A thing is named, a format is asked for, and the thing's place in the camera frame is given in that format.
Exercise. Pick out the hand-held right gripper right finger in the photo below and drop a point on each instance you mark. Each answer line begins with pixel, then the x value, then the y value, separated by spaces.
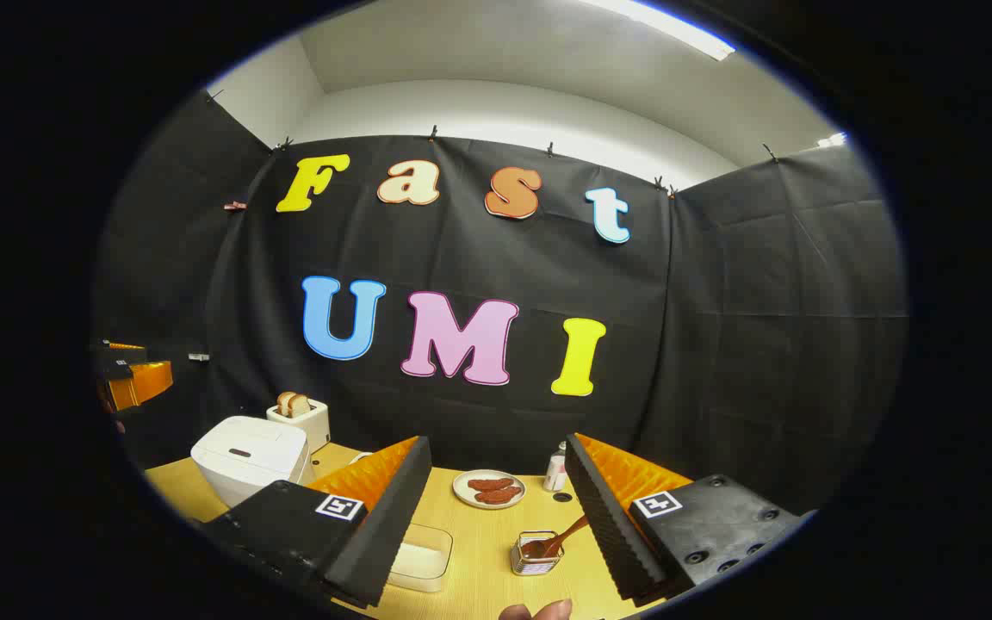
pixel 608 525

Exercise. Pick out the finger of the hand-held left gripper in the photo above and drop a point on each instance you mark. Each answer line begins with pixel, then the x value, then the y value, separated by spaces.
pixel 143 383
pixel 117 357

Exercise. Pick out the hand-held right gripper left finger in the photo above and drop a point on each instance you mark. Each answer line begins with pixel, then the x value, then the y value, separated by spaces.
pixel 375 534

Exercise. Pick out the brown wooden spoon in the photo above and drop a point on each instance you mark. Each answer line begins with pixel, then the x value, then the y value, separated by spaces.
pixel 561 536

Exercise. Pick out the clear rice container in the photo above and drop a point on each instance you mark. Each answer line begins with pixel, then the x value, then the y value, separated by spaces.
pixel 423 560

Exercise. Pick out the white rice cooker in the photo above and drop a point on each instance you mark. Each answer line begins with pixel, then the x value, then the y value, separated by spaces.
pixel 246 452

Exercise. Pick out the clear bottle with pink label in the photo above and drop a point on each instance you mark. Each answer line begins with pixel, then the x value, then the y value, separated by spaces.
pixel 555 472

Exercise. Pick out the white plate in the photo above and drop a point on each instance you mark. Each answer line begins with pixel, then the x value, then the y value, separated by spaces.
pixel 461 495

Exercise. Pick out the red sausage piece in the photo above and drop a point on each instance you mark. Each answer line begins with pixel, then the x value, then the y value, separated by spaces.
pixel 498 496
pixel 490 483

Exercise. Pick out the white toaster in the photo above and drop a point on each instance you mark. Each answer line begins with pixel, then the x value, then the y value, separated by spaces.
pixel 315 428

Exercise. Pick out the toast bread slice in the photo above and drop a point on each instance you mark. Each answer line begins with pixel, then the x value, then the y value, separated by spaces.
pixel 300 405
pixel 284 403

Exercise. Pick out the black backdrop cloth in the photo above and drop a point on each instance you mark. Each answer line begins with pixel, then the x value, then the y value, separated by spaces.
pixel 720 344

